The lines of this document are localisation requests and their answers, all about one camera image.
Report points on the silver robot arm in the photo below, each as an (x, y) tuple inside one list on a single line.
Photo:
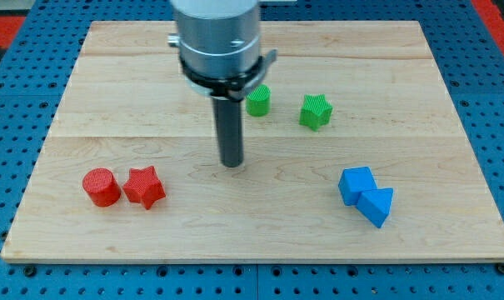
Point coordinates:
[(219, 44)]

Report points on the green star block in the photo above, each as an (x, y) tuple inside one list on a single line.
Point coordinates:
[(315, 111)]

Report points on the red star block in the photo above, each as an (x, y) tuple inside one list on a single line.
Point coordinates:
[(144, 186)]

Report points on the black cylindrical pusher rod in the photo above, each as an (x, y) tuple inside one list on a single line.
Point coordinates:
[(228, 122)]

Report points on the green cylinder block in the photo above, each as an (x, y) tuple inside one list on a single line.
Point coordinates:
[(258, 102)]

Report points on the wooden board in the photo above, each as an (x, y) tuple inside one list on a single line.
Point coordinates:
[(127, 105)]

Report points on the blue cube block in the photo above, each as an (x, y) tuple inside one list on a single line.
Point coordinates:
[(353, 182)]

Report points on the blue triangular prism block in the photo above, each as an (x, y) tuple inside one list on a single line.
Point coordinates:
[(375, 205)]

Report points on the red cylinder block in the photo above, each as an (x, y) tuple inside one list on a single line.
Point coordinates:
[(101, 187)]

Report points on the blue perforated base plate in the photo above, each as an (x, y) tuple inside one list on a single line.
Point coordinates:
[(39, 44)]

